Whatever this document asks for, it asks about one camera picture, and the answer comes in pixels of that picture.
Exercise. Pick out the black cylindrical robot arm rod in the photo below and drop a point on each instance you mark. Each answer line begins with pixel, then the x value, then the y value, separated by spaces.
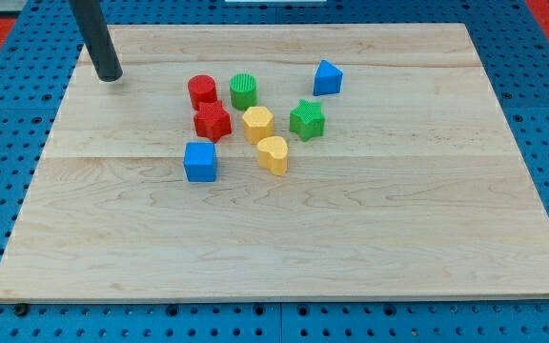
pixel 98 41

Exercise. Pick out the light wooden board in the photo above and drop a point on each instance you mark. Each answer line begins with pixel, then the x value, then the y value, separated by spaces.
pixel 416 191

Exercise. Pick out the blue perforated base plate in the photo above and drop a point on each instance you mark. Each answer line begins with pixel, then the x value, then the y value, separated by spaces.
pixel 36 63

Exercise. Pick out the yellow heart block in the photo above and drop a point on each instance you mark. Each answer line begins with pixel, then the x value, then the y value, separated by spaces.
pixel 272 154

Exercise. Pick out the green cylinder block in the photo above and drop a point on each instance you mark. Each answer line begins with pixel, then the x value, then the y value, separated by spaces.
pixel 243 91

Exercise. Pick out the red cylinder block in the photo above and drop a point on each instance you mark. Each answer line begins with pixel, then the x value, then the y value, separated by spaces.
pixel 202 89

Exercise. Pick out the red star block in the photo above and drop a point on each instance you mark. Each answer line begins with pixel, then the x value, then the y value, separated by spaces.
pixel 212 121

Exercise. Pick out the blue triangular prism block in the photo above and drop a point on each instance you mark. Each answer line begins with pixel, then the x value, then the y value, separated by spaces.
pixel 328 79

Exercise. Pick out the green star block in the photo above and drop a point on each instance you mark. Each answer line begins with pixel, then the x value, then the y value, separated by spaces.
pixel 307 120

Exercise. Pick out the yellow hexagon block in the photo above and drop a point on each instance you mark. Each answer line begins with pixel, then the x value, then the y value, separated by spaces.
pixel 258 123

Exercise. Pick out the blue cube block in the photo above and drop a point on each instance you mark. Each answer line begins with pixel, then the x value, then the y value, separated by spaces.
pixel 200 162

